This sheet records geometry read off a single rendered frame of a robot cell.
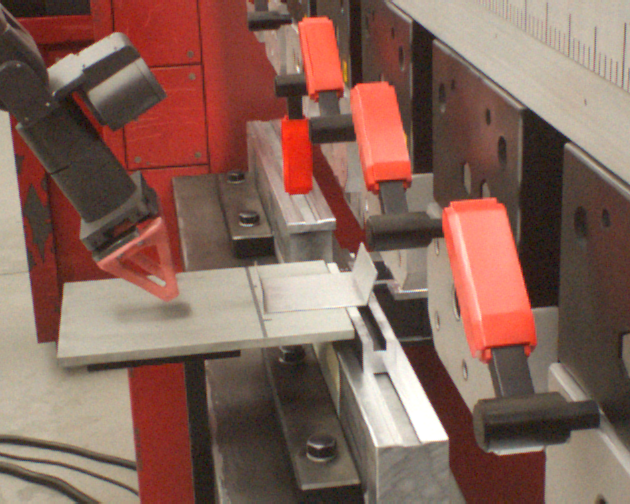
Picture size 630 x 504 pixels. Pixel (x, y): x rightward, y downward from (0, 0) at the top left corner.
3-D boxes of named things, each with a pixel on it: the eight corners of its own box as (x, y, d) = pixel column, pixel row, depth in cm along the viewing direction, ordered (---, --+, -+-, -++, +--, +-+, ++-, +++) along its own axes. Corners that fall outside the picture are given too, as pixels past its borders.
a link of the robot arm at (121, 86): (-29, 43, 111) (-16, 79, 104) (82, -30, 111) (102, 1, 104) (50, 144, 118) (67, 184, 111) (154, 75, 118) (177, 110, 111)
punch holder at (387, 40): (361, 222, 88) (354, -19, 83) (480, 212, 89) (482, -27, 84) (407, 303, 74) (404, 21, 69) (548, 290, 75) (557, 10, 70)
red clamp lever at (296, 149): (278, 192, 103) (272, 73, 100) (328, 188, 103) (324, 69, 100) (281, 198, 101) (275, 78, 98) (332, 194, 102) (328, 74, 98)
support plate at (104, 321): (65, 292, 128) (64, 282, 128) (323, 268, 131) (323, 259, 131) (57, 368, 111) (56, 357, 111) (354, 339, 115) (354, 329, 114)
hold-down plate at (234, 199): (216, 191, 196) (215, 173, 195) (251, 189, 196) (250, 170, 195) (234, 258, 168) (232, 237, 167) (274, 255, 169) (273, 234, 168)
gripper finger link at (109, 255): (201, 260, 121) (145, 181, 118) (206, 287, 114) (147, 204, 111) (141, 298, 121) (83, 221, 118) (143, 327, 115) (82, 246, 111)
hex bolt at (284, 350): (277, 355, 132) (277, 341, 131) (303, 353, 132) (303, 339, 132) (281, 366, 130) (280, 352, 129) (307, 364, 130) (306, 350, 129)
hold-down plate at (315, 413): (262, 368, 136) (260, 342, 135) (312, 363, 137) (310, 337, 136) (300, 518, 108) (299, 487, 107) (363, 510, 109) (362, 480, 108)
